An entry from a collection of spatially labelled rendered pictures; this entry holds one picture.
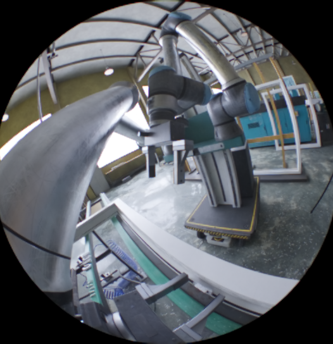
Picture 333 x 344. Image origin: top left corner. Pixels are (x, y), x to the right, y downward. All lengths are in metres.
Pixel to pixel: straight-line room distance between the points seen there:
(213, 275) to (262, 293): 0.09
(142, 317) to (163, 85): 0.49
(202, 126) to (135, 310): 0.98
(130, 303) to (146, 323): 0.05
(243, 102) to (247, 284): 0.62
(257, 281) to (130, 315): 0.20
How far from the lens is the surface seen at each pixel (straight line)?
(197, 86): 0.42
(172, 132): 0.28
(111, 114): 0.18
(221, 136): 0.72
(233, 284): 0.22
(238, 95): 0.63
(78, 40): 8.43
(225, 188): 1.19
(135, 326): 0.23
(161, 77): 0.38
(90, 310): 0.18
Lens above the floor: 1.15
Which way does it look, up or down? 15 degrees down
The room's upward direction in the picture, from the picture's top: 24 degrees counter-clockwise
